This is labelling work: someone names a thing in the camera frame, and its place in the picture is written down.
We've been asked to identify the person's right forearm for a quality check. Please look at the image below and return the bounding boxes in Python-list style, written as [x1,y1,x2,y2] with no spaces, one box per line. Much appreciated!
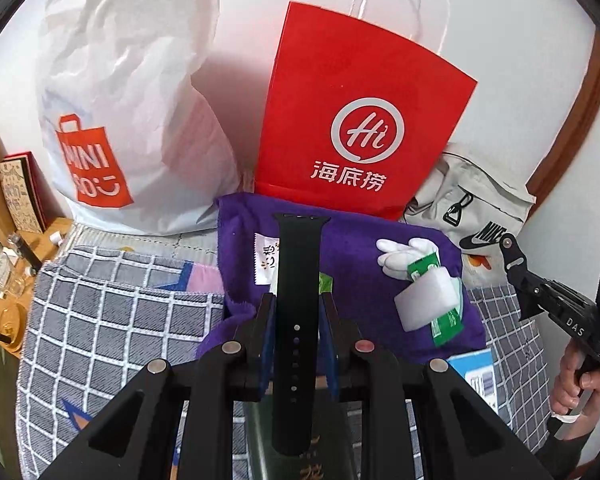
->
[545,412,598,480]

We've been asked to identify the red book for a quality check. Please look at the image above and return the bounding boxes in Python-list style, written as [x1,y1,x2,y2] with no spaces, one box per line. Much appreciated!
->
[4,150,47,228]

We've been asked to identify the brown wooden door frame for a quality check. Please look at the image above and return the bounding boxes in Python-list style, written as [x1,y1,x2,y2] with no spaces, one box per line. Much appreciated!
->
[525,30,600,221]

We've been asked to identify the white glove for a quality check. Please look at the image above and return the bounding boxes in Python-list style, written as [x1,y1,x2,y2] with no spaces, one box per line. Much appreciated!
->
[376,237,438,281]

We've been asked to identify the green bedsheet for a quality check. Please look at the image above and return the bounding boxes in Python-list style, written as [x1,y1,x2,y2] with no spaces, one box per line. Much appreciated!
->
[0,240,27,463]

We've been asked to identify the blue box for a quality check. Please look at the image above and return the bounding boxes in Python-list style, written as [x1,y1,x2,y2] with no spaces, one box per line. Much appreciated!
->
[447,349,496,408]

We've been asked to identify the grey canvas bag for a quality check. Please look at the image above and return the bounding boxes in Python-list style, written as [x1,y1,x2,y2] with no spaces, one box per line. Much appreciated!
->
[404,142,537,261]

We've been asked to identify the dark green box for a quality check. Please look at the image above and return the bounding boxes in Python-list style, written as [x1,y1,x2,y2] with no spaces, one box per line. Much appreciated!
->
[242,400,356,480]

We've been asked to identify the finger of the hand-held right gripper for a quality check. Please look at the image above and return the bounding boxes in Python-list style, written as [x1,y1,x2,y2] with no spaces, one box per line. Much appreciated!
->
[499,234,532,292]

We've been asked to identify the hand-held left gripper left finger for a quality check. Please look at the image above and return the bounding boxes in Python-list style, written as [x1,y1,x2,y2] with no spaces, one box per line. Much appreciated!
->
[37,292,281,480]

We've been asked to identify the white printed packet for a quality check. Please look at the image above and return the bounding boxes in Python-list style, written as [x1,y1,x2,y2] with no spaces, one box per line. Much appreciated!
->
[254,232,286,286]

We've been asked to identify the white plastic shopping bag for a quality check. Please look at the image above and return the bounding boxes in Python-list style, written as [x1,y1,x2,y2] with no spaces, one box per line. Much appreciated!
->
[39,0,243,236]

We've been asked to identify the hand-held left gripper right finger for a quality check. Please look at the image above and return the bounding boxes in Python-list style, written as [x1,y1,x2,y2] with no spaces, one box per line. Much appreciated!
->
[320,292,556,480]

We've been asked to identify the grey checked blanket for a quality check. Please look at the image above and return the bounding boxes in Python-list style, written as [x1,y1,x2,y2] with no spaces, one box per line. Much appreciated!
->
[17,245,553,480]

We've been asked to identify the green white sponge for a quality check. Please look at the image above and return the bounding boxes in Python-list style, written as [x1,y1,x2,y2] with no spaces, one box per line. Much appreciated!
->
[394,252,467,348]

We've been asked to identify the red paper bag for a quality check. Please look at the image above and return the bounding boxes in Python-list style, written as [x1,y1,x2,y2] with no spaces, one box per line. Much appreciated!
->
[254,0,478,223]

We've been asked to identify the purple towel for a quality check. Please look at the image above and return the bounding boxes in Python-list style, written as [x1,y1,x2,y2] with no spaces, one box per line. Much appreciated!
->
[196,192,486,366]

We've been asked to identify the wooden nightstand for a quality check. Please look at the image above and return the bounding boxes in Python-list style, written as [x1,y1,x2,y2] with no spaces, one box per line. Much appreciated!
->
[0,217,74,357]

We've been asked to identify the amber glass ashtray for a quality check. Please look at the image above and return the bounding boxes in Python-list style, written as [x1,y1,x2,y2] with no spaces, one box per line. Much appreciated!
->
[0,304,29,350]

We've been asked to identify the blue outlined brown star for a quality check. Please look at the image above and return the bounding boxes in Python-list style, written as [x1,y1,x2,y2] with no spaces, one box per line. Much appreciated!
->
[60,397,97,435]

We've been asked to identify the clear glass jar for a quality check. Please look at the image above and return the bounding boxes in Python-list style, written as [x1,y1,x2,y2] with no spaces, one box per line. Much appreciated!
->
[0,232,42,297]

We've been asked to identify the black watch strap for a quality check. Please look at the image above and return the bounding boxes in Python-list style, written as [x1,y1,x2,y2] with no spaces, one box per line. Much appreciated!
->
[271,212,333,457]

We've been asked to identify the white cloth orange print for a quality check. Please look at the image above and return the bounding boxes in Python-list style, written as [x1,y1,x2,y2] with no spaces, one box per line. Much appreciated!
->
[462,252,508,288]

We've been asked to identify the person's right hand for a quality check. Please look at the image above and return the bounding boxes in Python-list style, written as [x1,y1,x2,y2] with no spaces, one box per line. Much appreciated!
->
[550,342,600,423]

